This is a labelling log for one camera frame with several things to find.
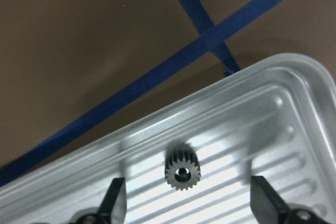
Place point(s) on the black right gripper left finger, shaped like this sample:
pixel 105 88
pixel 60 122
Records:
pixel 113 207

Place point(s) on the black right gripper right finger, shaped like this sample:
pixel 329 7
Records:
pixel 266 204

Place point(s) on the small black bearing gear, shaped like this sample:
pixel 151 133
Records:
pixel 182 169

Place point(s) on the silver ribbed metal tray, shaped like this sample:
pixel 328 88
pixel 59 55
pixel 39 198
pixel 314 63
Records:
pixel 275 118

